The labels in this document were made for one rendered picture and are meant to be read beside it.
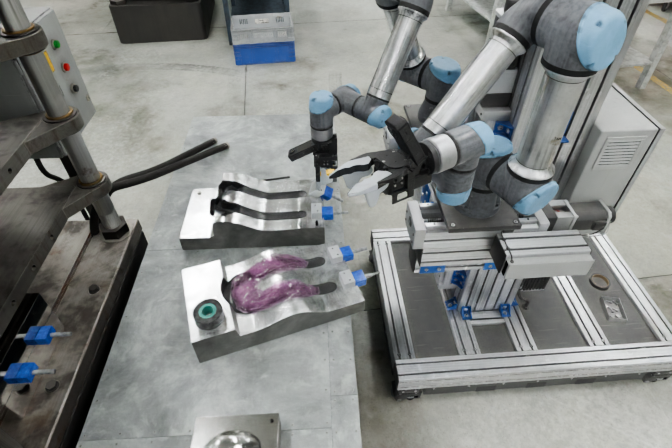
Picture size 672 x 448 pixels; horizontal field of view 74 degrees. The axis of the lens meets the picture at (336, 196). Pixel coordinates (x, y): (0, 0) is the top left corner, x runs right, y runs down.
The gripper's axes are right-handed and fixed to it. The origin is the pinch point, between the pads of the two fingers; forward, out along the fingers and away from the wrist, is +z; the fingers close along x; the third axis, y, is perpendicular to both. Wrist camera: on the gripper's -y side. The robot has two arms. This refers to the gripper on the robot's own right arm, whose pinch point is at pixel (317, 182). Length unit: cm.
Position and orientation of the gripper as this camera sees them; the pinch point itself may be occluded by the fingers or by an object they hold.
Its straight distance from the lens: 160.8
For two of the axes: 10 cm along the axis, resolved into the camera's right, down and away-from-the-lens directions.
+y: 10.0, -0.4, 0.4
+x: -0.5, -6.7, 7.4
